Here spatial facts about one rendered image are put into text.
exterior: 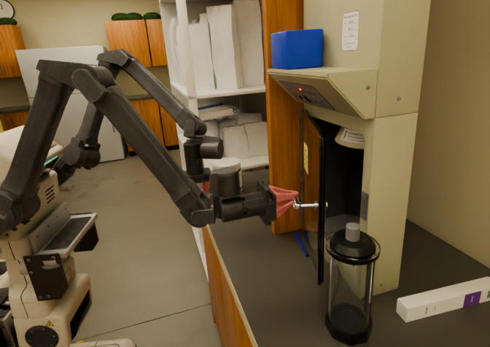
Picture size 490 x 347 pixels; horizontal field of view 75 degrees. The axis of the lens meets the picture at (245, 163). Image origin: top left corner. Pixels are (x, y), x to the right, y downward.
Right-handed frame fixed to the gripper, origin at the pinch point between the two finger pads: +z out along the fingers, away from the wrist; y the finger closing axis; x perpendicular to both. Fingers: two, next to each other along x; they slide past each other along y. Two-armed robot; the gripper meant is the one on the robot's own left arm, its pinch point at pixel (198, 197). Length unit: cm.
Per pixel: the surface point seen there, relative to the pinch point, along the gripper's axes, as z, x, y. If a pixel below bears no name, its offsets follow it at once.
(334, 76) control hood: -41, -46, 23
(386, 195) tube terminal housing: -13, -46, 38
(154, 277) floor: 110, 112, -26
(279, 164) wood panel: -10.5, -8.9, 26.7
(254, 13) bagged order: -67, 93, 56
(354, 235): -10, -53, 24
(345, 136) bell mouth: -24, -33, 35
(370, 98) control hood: -36, -46, 31
